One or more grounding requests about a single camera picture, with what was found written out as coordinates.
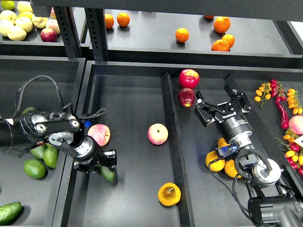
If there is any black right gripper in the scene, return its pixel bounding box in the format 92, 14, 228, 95
194, 83, 253, 143

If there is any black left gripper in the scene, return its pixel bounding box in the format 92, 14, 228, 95
73, 139, 117, 174

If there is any dark green avocado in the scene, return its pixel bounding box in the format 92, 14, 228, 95
99, 166, 116, 182

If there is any yellow pear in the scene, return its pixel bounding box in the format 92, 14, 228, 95
158, 183, 181, 207
205, 150, 225, 172
224, 159, 241, 178
217, 138, 230, 148

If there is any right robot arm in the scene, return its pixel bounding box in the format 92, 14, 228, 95
195, 84, 303, 227

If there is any light green avocado lower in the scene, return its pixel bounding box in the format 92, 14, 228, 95
43, 147, 59, 168

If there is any green avocado middle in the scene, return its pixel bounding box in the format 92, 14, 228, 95
30, 144, 47, 160

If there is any green avocado bottom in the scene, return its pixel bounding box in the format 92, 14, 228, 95
24, 159, 46, 179

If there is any green avocado top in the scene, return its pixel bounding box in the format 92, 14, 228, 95
21, 106, 36, 115

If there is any pink apple left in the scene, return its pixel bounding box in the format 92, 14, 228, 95
88, 124, 111, 146

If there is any dark red apple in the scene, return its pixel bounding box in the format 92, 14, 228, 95
178, 88, 196, 107

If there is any orange cherry tomato bunch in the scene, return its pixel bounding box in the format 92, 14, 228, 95
254, 82, 272, 109

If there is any bright red apple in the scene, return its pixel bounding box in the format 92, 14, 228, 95
178, 69, 200, 89

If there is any red cherry tomato bunch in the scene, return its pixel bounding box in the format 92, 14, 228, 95
270, 79, 286, 101

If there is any orange front right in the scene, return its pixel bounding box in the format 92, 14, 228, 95
211, 39, 230, 52

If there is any red chili pepper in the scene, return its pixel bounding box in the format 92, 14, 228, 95
275, 96, 289, 129

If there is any pink apple centre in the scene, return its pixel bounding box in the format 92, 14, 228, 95
148, 123, 168, 145

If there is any black middle tray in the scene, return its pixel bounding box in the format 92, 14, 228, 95
52, 60, 303, 227

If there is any black tray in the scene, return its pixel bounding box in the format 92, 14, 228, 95
52, 60, 303, 227
0, 56, 85, 227

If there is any small orange right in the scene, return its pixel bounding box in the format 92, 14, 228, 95
222, 34, 235, 48

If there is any yellow cherry tomato bunch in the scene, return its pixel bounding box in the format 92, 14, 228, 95
287, 88, 303, 115

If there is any pink peach right edge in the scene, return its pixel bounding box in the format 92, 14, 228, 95
289, 115, 303, 135

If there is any black upper shelf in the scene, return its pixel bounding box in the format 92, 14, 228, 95
0, 0, 303, 69

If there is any large orange right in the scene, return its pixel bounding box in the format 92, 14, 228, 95
213, 16, 231, 34

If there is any orange centre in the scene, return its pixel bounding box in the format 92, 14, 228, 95
175, 28, 189, 43

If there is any mixed cherry tomato cluster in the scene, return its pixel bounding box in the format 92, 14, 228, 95
276, 128, 303, 176

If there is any black left tray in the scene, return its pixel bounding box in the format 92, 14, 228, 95
0, 56, 85, 227

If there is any red apple on shelf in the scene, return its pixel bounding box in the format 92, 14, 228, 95
40, 28, 57, 43

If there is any orange left edge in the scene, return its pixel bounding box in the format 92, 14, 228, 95
104, 14, 114, 29

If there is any pink apple on shelf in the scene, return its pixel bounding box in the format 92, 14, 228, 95
46, 19, 60, 35

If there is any pile of yellow apples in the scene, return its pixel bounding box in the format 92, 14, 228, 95
0, 1, 49, 41

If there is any green lime on shelf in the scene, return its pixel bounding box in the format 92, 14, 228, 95
0, 0, 15, 10

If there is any black shelf post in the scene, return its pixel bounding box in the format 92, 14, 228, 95
85, 8, 109, 61

